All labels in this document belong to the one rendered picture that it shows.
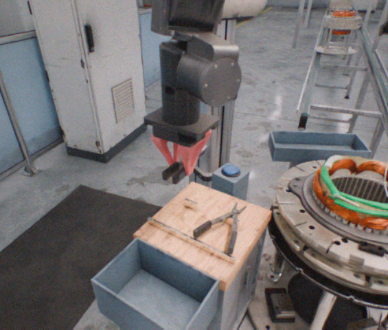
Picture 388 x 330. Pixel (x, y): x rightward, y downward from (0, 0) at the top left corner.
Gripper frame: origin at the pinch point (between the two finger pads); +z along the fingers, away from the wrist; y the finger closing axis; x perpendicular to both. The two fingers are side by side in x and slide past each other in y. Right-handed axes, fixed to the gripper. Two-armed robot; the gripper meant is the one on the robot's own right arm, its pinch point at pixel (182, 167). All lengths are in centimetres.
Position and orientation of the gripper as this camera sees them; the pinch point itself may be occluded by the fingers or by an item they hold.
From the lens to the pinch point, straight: 51.5
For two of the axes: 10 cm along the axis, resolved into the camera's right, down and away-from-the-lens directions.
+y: 8.5, 3.0, -4.3
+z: 0.0, 8.3, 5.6
